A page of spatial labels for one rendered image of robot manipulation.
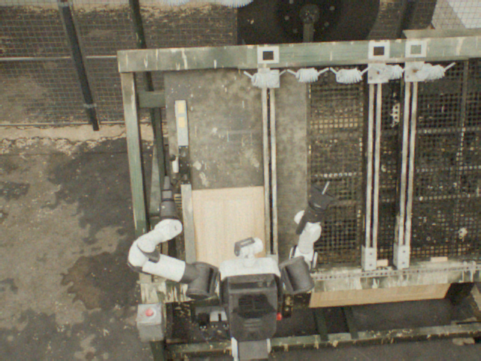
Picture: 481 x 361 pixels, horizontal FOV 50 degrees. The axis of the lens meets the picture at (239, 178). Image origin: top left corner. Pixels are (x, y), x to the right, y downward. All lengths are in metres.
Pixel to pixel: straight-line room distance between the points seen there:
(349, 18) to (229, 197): 1.24
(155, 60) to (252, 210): 0.90
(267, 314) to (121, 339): 1.69
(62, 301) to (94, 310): 0.25
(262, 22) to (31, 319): 2.53
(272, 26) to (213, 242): 1.26
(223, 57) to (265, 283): 1.06
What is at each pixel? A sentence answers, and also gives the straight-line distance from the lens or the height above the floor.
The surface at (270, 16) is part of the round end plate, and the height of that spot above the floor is 1.83.
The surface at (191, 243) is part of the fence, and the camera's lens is 2.75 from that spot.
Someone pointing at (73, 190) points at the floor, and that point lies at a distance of 4.71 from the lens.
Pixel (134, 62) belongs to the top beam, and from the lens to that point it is 2.52.
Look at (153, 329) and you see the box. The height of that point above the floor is 0.88.
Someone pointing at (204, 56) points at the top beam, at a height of 1.93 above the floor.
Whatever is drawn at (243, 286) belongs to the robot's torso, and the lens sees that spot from 2.20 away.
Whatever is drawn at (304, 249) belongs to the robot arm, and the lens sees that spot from 2.56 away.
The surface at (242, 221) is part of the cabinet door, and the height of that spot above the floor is 1.15.
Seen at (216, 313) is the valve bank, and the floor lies 0.76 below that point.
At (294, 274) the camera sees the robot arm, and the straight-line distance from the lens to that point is 2.32.
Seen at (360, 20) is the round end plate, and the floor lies 1.79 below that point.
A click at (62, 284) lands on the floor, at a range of 4.10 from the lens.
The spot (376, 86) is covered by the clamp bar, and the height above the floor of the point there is 1.76.
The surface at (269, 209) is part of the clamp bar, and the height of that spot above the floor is 1.24.
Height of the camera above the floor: 3.24
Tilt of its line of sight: 45 degrees down
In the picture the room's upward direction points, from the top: straight up
